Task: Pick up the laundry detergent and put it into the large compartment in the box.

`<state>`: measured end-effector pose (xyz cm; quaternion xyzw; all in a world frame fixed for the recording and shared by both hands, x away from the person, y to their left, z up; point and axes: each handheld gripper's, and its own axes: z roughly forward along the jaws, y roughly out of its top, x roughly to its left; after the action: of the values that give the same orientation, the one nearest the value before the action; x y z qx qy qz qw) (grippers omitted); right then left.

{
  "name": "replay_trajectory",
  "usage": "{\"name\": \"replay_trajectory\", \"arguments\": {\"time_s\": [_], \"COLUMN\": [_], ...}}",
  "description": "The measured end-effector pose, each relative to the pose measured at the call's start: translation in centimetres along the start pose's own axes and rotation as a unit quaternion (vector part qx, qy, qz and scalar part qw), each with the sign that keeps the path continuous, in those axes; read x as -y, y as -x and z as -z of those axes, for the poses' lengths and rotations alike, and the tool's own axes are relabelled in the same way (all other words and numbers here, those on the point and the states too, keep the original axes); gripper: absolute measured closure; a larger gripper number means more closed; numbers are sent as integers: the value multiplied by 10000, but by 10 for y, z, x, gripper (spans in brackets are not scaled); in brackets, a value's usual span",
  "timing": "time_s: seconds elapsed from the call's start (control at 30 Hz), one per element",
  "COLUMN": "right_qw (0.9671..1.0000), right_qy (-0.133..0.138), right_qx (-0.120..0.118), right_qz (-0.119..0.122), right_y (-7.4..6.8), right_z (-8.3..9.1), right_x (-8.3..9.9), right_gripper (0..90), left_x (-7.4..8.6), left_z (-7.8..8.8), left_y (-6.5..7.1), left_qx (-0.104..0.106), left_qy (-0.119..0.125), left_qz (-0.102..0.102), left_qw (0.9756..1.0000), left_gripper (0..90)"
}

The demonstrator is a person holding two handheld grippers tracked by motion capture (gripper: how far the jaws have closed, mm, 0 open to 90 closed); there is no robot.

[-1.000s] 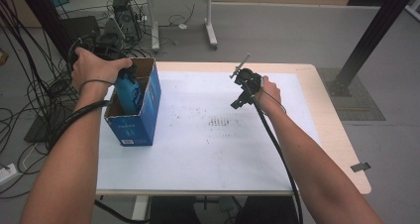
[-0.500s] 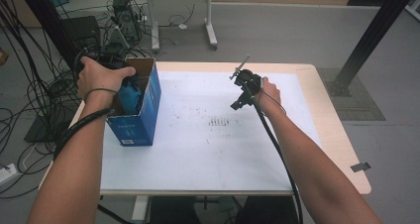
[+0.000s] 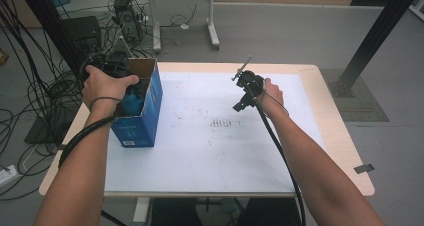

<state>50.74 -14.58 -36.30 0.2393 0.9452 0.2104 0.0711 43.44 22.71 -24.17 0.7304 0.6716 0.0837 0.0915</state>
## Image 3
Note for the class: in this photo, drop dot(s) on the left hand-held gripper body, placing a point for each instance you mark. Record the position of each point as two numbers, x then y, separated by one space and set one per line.
113 66

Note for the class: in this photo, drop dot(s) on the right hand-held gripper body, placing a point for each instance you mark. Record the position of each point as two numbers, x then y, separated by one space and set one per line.
251 82

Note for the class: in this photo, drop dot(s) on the blue bottle with white cap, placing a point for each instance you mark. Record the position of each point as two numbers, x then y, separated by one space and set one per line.
133 102

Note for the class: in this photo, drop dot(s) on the blue cardboard box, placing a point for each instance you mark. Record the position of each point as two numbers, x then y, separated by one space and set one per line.
143 129

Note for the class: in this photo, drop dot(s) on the person's left hand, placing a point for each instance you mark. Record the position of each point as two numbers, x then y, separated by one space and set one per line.
103 86

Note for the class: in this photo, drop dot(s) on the person's right hand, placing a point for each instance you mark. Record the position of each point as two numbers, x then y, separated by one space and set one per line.
272 92

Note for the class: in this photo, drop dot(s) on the thin black wrist band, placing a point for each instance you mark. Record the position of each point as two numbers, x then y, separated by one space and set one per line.
278 100
103 98

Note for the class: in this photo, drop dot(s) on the black box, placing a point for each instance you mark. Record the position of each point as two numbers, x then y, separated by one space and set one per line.
83 32

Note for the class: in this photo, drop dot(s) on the grey computer tower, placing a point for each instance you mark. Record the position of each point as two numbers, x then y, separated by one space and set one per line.
128 21

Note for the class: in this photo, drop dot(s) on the white paper sheet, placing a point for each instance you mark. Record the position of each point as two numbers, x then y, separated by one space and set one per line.
216 152

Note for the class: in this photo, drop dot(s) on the black metal stand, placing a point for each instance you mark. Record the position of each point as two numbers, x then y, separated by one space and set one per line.
53 32

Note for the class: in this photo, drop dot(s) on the white rolling table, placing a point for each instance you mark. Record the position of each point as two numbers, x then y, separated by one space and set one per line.
212 19

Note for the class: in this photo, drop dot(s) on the grey tape piece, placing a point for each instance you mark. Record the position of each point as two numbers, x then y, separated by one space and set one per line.
61 147
364 168

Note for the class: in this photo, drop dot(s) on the person's right leg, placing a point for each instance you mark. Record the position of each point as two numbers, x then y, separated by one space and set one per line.
270 214

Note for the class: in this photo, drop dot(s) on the person's leg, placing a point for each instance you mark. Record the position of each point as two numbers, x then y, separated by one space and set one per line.
270 214
175 214

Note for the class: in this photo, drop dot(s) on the grey floor mat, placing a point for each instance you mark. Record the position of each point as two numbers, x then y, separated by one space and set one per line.
363 106

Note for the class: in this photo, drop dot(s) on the person's left leg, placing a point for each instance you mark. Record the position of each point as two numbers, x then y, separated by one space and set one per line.
175 214

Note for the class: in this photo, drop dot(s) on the white table leg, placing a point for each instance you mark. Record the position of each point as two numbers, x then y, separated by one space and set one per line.
143 209

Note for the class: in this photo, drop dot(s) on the white power strip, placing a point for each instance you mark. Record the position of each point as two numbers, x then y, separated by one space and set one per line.
6 176

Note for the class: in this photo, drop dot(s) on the black metal post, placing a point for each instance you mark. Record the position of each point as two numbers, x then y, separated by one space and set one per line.
376 32

